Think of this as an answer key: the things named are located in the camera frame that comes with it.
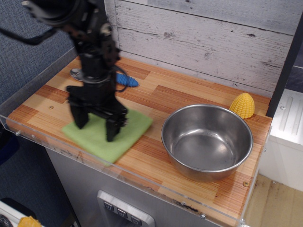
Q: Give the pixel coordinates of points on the silver button panel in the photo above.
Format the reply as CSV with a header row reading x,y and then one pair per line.
x,y
121,214

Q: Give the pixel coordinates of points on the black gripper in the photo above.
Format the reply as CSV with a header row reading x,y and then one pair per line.
x,y
99,99

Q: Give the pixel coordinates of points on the black right post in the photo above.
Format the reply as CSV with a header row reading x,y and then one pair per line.
x,y
286,70

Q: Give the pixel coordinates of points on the yellow object bottom left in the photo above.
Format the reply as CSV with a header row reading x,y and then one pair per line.
x,y
29,222

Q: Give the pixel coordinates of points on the white aluminium rail block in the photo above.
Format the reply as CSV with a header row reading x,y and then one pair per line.
x,y
282,159

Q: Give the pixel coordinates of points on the stainless steel bowl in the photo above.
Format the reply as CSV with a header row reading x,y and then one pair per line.
x,y
206,143

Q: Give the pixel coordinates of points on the yellow toy corn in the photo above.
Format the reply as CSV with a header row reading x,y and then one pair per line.
x,y
243,105

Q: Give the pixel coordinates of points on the green towel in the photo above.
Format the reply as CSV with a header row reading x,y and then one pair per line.
x,y
92,137

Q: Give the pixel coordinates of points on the grey toy cabinet front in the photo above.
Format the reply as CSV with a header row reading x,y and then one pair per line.
x,y
149,184

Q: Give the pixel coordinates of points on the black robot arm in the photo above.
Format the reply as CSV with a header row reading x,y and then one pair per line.
x,y
87,26

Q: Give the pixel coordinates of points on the blue handled metal spoon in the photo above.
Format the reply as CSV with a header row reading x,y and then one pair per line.
x,y
120,78

